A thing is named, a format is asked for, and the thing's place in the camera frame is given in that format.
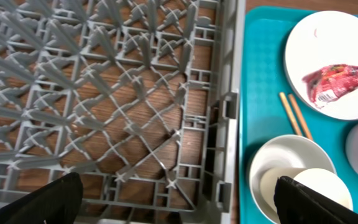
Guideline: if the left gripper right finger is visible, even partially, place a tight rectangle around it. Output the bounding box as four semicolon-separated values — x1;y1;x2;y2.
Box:
273;176;358;224

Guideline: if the left wooden chopstick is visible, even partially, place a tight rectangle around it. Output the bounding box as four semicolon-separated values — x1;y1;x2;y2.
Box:
279;92;303;136

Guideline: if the red snack wrapper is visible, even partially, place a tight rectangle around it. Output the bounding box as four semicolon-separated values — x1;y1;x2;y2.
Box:
302;64;358;109

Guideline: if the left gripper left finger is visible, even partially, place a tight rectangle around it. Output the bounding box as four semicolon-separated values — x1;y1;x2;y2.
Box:
0;172;83;224

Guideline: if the wooden chopstick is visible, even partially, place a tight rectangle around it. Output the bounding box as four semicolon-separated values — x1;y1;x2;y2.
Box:
279;92;303;136
288;94;313;141

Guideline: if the large white plate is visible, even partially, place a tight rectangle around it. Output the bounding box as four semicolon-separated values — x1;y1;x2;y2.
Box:
284;11;358;120

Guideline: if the right wooden chopstick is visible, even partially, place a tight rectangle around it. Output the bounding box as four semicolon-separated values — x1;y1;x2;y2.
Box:
288;94;313;141

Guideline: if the white cup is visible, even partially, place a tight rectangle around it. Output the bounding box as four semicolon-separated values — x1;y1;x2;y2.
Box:
259;167;353;212

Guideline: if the teal plastic serving tray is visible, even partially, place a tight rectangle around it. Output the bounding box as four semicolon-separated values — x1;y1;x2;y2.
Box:
239;6;358;223

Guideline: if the grey plastic dish rack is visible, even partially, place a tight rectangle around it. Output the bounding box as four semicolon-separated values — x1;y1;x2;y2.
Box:
0;0;246;223

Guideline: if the grey metal bowl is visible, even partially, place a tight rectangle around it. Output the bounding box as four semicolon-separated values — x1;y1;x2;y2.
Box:
247;134;337;223

